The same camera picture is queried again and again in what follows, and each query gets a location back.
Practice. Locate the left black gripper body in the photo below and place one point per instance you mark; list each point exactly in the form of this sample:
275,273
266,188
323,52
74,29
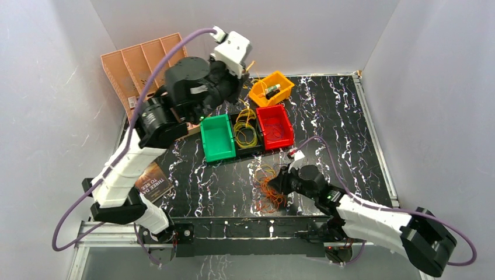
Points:
233,88

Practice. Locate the black marker in yellow bin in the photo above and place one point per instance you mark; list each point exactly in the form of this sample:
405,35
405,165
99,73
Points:
271,94

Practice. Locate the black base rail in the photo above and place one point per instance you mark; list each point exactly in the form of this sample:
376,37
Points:
309,236

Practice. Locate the black plastic bin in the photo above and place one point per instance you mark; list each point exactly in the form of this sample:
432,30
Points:
247,136

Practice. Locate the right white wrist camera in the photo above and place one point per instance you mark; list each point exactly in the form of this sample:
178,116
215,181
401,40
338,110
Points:
297,158

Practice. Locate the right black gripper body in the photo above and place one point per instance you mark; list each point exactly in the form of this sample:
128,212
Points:
295,184

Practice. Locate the red plastic bin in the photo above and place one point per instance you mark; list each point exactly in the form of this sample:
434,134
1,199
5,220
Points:
275,126

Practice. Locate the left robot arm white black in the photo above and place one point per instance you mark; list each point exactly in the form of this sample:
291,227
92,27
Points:
155,125

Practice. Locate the yellow plastic bin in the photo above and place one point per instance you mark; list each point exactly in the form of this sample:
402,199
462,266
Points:
256,94

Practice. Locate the green plastic bin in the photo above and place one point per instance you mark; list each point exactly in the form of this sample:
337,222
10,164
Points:
217,138

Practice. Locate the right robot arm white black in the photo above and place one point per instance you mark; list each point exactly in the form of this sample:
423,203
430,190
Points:
425,242

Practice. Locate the glue stick in yellow bin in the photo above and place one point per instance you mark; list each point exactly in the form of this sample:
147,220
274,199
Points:
274,87

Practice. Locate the pink plastic file organizer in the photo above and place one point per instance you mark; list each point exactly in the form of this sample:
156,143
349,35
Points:
128,69

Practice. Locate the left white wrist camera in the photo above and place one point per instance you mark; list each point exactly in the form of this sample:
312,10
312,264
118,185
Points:
232,50

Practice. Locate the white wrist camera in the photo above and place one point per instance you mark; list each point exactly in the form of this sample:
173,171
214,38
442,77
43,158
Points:
297,158
232,50

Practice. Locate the dark book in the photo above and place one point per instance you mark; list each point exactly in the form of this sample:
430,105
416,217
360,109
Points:
153,183

